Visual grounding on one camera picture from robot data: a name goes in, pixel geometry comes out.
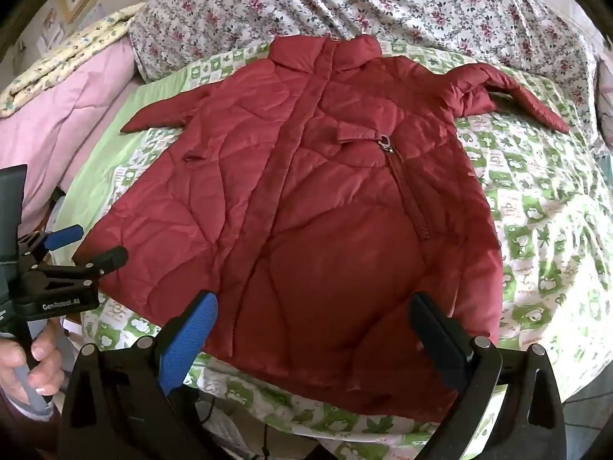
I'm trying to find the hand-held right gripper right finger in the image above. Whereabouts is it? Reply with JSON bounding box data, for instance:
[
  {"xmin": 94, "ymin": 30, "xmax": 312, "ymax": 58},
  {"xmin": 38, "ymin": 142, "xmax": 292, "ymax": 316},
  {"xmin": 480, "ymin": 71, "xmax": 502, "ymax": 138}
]
[{"xmin": 409, "ymin": 291, "xmax": 568, "ymax": 460}]

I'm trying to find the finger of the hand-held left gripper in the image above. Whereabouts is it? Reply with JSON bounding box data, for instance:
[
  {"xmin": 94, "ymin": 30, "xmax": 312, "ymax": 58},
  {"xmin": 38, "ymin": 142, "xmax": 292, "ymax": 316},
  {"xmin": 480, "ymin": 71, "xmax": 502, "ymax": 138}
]
[
  {"xmin": 21, "ymin": 246, "xmax": 129, "ymax": 298},
  {"xmin": 19, "ymin": 224, "xmax": 84, "ymax": 262}
]

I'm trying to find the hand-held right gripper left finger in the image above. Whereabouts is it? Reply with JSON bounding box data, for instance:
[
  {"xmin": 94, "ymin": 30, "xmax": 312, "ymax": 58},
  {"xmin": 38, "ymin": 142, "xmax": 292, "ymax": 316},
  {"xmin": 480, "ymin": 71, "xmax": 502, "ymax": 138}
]
[{"xmin": 60, "ymin": 290, "xmax": 221, "ymax": 460}]

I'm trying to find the red quilted jacket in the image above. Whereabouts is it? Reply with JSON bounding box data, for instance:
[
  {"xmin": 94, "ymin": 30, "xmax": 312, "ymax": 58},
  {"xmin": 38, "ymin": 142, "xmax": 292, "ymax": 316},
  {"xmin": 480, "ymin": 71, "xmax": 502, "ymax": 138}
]
[{"xmin": 77, "ymin": 34, "xmax": 570, "ymax": 423}]

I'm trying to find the person's left hand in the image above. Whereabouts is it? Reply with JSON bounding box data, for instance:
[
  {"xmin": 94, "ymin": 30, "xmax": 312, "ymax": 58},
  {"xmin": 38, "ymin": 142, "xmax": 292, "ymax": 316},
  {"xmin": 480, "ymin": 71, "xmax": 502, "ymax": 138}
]
[{"xmin": 0, "ymin": 330, "xmax": 67, "ymax": 408}]

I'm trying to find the pink blanket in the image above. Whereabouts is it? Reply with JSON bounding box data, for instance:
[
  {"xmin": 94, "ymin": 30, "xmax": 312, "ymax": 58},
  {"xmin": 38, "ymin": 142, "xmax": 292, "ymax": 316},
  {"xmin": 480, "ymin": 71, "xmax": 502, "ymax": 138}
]
[{"xmin": 0, "ymin": 38, "xmax": 144, "ymax": 233}]

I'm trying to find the green checkered bedsheet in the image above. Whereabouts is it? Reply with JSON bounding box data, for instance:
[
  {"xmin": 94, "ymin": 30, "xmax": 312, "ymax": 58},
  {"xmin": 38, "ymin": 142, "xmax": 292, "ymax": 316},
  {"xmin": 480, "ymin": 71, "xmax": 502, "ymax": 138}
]
[{"xmin": 62, "ymin": 41, "xmax": 613, "ymax": 460}]

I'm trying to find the yellow floral blanket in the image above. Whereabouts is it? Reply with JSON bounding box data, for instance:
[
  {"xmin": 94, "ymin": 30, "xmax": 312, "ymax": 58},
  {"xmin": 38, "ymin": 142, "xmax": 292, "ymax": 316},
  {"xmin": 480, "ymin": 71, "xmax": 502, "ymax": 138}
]
[{"xmin": 0, "ymin": 2, "xmax": 147, "ymax": 118}]

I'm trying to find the floral quilt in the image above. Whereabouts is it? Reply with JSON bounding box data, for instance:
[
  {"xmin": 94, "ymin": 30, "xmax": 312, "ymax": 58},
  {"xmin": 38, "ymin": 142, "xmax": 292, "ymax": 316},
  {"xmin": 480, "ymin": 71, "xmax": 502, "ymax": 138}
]
[{"xmin": 128, "ymin": 0, "xmax": 610, "ymax": 154}]

